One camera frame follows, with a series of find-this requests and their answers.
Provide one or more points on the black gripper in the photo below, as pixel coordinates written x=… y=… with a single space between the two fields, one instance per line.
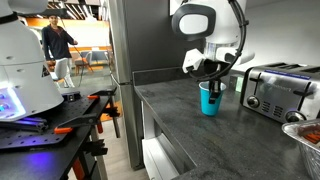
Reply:
x=214 y=69

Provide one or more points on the blue plastic cup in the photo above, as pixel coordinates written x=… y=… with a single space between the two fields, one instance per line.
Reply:
x=205 y=106

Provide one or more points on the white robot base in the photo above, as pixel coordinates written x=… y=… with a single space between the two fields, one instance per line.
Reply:
x=26 y=66

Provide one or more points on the small green box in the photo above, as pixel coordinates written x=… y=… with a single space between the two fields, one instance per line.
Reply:
x=237 y=84

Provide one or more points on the silver four-slot toaster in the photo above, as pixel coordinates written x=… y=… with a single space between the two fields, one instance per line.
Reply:
x=283 y=91

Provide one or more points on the white cabinet drawer front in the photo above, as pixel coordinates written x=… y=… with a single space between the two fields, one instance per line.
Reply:
x=156 y=156

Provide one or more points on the stainless steel refrigerator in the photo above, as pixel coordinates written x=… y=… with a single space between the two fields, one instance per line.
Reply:
x=133 y=40

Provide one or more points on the black orange bar clamp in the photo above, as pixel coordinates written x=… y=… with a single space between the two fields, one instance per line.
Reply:
x=81 y=121
x=106 y=95

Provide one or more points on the brown food pieces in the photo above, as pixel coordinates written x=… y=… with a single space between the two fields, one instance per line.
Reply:
x=311 y=134

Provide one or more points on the aluminium foil tray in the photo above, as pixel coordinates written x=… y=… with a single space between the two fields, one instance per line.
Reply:
x=308 y=156

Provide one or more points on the grey armchair wooden legs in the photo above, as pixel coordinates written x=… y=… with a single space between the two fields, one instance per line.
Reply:
x=85 y=59

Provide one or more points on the small black connector block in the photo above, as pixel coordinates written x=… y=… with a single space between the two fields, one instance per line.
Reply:
x=71 y=96

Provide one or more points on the white office chair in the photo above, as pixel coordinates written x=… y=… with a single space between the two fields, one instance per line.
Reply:
x=60 y=70

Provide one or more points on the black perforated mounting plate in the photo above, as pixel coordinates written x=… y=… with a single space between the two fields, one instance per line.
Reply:
x=56 y=115

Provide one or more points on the person in dark sweater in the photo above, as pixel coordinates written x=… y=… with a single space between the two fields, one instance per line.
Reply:
x=56 y=41

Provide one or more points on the black aluminium extrusion bar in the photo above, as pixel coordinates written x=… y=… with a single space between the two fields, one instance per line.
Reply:
x=23 y=125

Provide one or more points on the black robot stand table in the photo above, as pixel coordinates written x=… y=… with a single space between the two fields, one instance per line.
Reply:
x=33 y=163

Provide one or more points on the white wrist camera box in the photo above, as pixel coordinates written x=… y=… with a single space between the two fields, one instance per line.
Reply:
x=192 y=60

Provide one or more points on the white wall whiteboard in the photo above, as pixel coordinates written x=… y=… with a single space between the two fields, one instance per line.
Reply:
x=90 y=35

